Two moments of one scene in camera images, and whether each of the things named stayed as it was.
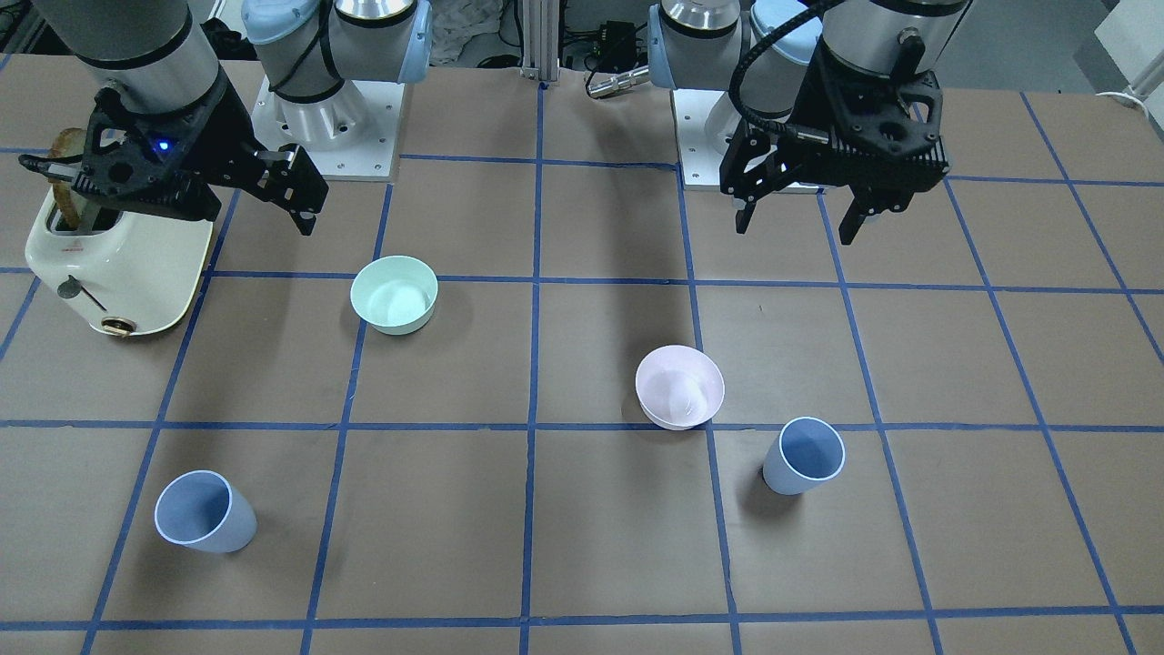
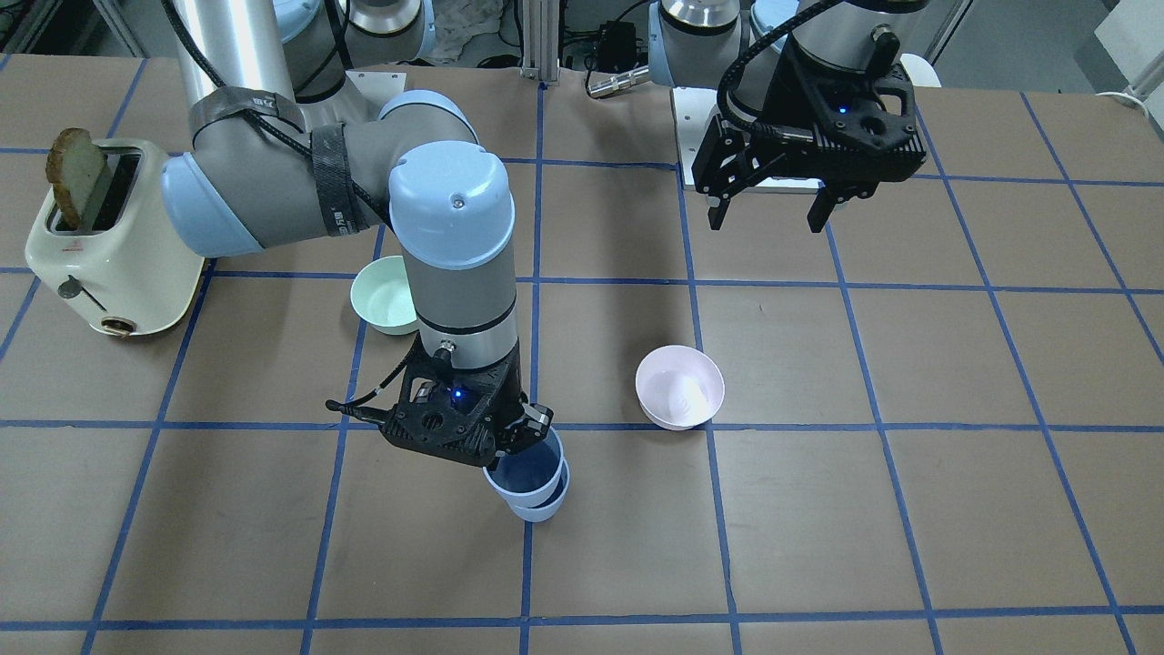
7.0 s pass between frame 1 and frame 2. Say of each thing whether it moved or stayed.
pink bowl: stayed
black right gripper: moved
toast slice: stayed
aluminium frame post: stayed
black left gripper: moved
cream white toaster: stayed
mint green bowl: stayed
